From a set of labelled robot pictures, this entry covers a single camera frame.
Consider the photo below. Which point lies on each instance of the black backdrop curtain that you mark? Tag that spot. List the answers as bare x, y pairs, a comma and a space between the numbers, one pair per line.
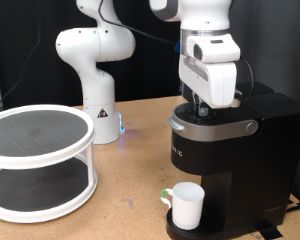
150, 73

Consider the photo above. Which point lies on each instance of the white two-tier turntable shelf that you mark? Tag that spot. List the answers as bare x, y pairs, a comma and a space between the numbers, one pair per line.
23, 140

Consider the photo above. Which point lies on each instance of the black tape strip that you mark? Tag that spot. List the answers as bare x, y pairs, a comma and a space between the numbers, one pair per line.
270, 231

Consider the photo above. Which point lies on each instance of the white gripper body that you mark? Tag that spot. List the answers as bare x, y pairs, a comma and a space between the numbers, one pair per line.
216, 76

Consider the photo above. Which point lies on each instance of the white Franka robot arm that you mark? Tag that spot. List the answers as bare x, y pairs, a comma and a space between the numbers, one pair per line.
96, 43

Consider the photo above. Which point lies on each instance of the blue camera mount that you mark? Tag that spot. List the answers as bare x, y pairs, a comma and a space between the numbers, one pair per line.
177, 46

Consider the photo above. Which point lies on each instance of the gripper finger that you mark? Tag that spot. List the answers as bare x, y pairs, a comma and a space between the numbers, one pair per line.
203, 110
196, 101

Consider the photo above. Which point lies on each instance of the black Keurig coffee machine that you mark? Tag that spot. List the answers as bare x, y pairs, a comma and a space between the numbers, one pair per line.
256, 160

